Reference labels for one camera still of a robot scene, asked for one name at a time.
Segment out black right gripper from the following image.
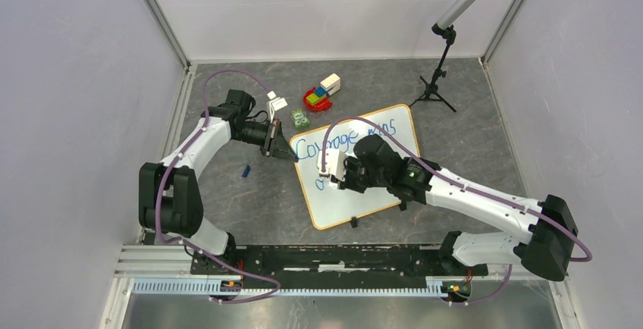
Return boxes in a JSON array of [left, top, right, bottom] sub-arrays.
[[331, 154, 389, 193]]

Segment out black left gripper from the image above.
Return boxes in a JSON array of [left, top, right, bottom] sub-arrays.
[[233, 118, 298, 163]]

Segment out yellow framed whiteboard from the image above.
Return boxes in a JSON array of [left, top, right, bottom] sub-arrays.
[[290, 104, 420, 230]]

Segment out blue marker cap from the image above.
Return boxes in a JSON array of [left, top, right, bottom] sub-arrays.
[[242, 165, 251, 177]]

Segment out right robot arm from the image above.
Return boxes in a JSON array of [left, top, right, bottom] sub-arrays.
[[317, 135, 579, 281]]

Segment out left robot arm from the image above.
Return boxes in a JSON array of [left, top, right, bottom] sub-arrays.
[[138, 89, 298, 274]]

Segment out green owl toy block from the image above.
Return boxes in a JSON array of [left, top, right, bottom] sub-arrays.
[[291, 109, 310, 130]]

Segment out lime green toy brick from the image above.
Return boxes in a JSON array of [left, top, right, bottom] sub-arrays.
[[306, 93, 324, 106]]

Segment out red toy boat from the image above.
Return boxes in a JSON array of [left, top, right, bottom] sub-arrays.
[[303, 86, 333, 111]]

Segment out blue toy brick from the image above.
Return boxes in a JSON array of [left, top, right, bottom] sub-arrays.
[[314, 86, 328, 98]]

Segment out white toy brick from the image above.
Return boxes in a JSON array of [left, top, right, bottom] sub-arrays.
[[320, 74, 341, 96]]

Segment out black microphone tripod stand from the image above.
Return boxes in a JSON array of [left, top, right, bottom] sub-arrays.
[[409, 24, 458, 114]]

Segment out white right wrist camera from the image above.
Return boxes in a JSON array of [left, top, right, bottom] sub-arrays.
[[317, 149, 347, 182]]

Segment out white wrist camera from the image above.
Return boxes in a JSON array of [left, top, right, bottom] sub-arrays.
[[266, 91, 288, 122], [317, 149, 347, 182]]

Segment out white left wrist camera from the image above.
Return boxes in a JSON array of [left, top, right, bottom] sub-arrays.
[[266, 91, 288, 122]]

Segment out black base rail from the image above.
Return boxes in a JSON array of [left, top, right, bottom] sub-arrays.
[[185, 243, 488, 292]]

